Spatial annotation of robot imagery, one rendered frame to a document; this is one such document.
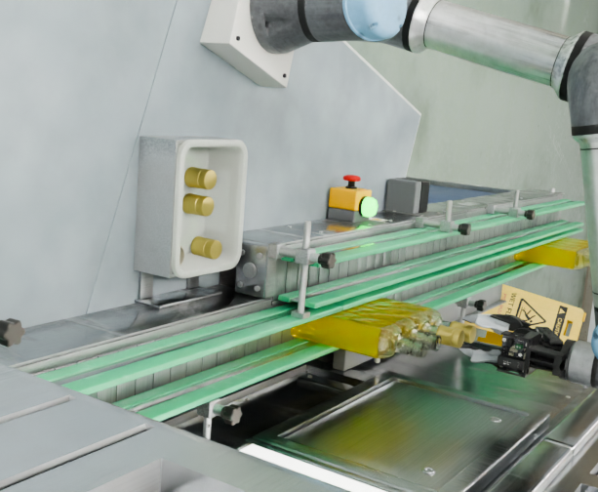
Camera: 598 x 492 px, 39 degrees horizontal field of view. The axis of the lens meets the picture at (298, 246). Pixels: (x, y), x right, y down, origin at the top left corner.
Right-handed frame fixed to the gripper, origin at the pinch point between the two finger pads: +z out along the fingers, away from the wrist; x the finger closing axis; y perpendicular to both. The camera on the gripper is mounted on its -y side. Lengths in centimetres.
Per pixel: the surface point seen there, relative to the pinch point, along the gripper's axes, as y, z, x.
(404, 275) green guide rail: -10.2, 19.3, -6.3
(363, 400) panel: 15.9, 12.8, 12.4
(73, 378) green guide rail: 76, 23, -5
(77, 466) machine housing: 120, -25, -23
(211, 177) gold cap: 38, 34, -28
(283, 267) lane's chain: 24.0, 27.3, -11.2
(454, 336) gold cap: 7.3, 0.0, -1.0
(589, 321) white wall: -566, 107, 129
